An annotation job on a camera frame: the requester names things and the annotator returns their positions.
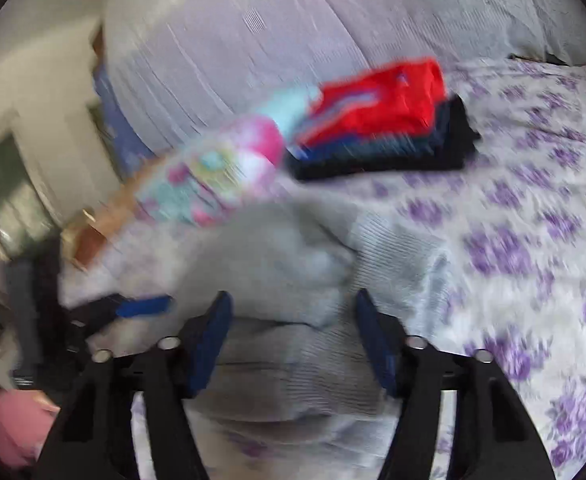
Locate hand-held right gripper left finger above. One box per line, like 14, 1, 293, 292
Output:
33, 290, 235, 480

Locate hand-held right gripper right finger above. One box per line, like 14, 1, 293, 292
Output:
354, 289, 556, 480

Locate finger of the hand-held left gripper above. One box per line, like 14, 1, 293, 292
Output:
68, 294, 175, 343

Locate grey pants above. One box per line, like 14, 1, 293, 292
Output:
58, 204, 450, 442

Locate person's pink clothing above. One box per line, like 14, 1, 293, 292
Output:
0, 389, 62, 472

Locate white door with glass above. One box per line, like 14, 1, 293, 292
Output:
0, 127, 60, 262

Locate pink and teal printed garment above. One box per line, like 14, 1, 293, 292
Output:
133, 85, 324, 229

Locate blue cloth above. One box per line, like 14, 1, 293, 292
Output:
92, 66, 155, 177

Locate dark navy folded garment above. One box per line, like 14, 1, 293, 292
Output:
285, 94, 483, 182

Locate purple floral bed sheet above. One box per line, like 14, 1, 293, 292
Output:
58, 57, 586, 480

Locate red folded garment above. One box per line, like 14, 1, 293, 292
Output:
293, 59, 447, 150

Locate wooden bed frame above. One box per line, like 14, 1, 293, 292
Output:
60, 159, 175, 272

